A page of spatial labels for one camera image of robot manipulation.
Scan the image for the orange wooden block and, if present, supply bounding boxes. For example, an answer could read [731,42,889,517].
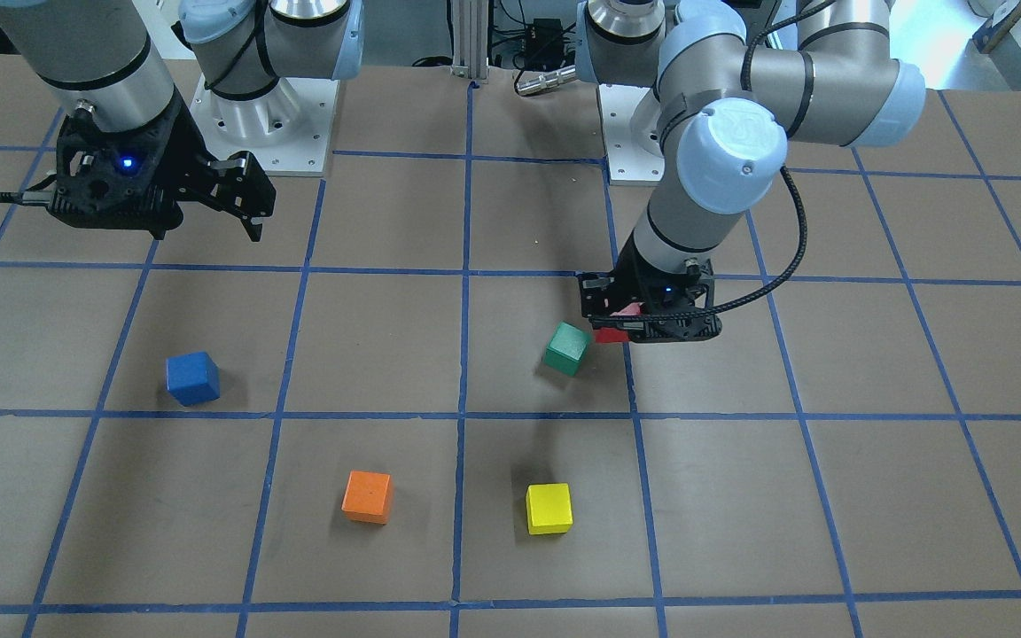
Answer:
[341,470,394,525]

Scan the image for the blue wooden block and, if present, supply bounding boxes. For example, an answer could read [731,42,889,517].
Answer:
[166,351,222,407]

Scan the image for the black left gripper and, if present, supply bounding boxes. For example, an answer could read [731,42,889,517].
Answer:
[578,257,722,344]

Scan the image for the red wooden block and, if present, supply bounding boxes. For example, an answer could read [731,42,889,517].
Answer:
[593,302,642,344]

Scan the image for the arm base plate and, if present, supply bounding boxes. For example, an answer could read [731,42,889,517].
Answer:
[190,78,343,178]
[598,84,664,186]

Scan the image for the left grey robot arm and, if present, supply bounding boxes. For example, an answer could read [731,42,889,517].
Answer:
[575,1,925,343]

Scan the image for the yellow wooden block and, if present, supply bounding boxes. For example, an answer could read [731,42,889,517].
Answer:
[526,482,573,534]

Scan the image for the aluminium frame post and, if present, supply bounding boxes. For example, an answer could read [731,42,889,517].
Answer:
[448,0,493,84]

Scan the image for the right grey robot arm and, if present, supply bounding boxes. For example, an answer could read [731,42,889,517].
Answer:
[0,1,364,242]

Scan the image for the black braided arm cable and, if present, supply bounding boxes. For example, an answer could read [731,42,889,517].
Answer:
[661,0,835,317]

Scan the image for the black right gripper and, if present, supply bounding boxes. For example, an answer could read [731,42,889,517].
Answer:
[0,90,277,243]

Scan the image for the green wooden block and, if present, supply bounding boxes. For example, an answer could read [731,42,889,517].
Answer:
[542,322,592,377]

